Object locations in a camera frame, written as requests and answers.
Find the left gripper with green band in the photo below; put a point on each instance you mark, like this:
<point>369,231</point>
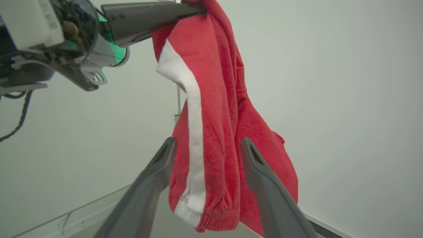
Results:
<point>96,53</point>

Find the dark baseboard strip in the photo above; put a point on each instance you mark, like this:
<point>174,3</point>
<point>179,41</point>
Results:
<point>327,228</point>

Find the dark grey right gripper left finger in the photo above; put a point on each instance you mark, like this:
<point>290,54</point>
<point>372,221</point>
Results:
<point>148,188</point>

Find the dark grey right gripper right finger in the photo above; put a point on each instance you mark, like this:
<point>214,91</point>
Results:
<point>271,198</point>

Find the red trousers with white stripe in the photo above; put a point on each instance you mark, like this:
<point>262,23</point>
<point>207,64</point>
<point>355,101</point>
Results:
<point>218,115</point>

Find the white camera box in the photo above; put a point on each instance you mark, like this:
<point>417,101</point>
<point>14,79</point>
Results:
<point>29,19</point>

